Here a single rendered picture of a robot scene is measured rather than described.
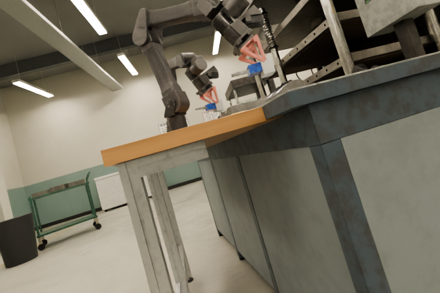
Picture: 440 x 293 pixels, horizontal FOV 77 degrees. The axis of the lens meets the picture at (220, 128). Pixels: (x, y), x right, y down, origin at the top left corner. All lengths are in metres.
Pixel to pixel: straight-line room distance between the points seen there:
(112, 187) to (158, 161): 7.33
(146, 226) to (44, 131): 9.04
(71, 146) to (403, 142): 8.98
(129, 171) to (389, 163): 0.60
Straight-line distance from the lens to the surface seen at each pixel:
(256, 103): 1.23
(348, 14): 1.89
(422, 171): 0.79
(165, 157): 0.68
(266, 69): 0.87
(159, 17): 1.03
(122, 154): 0.67
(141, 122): 8.73
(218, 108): 1.30
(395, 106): 0.76
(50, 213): 9.64
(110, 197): 8.06
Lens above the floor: 0.72
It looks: 4 degrees up
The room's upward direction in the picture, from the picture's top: 17 degrees counter-clockwise
